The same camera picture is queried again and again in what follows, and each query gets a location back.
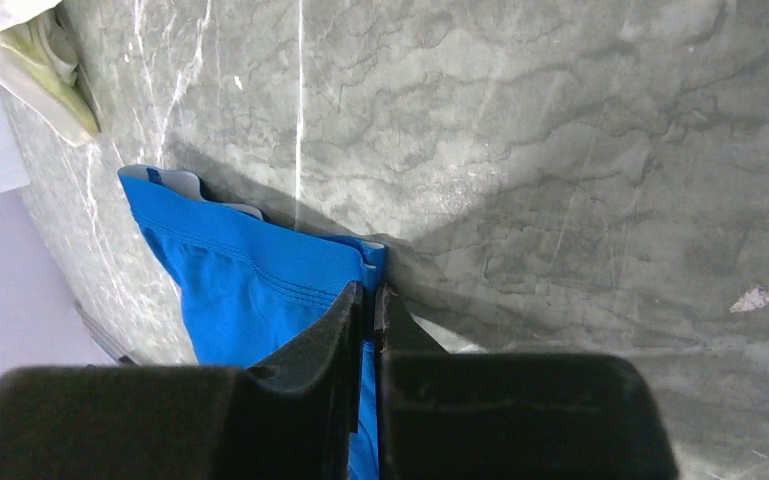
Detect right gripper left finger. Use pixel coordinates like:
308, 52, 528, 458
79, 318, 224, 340
0, 282, 363, 479

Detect cream yellow cloth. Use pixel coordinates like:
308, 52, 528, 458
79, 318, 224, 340
0, 1, 99, 147

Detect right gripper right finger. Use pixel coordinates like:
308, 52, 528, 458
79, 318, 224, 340
374, 284, 679, 479

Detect blue underwear white trim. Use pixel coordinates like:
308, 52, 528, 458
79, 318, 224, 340
118, 165, 387, 479

